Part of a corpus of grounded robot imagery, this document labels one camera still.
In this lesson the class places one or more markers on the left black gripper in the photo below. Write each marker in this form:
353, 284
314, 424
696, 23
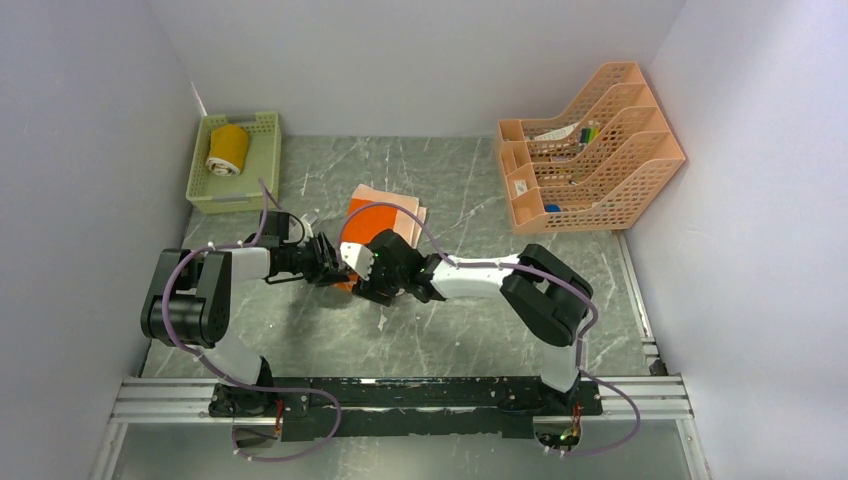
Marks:
324, 271

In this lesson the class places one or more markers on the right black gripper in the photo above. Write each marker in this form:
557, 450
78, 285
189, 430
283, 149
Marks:
369, 289

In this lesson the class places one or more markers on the orange and cream towel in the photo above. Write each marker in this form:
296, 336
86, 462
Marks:
369, 223

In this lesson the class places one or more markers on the brown yellow bear towel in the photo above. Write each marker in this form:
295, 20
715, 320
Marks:
228, 149

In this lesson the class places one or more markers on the orange plastic file organizer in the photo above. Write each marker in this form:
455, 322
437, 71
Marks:
556, 186

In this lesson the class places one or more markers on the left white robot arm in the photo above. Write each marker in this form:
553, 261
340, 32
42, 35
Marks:
188, 304

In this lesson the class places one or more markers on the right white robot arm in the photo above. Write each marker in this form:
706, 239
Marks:
550, 298

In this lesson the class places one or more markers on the green plastic basket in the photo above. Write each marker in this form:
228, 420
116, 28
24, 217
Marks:
212, 194

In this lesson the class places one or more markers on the white paper in organizer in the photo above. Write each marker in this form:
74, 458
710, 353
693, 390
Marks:
557, 134

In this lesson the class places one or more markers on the coloured pens in organizer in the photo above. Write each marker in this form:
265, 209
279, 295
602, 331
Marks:
588, 133

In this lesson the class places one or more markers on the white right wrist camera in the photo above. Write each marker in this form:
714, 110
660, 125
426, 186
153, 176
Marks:
358, 258

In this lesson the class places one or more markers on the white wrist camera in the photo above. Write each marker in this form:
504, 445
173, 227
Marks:
310, 219
358, 258

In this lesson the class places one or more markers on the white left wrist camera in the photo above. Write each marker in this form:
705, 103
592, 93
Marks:
310, 219

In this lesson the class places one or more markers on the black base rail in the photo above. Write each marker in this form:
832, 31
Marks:
310, 408

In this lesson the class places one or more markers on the aluminium frame rail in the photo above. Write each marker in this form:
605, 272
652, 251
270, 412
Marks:
196, 400

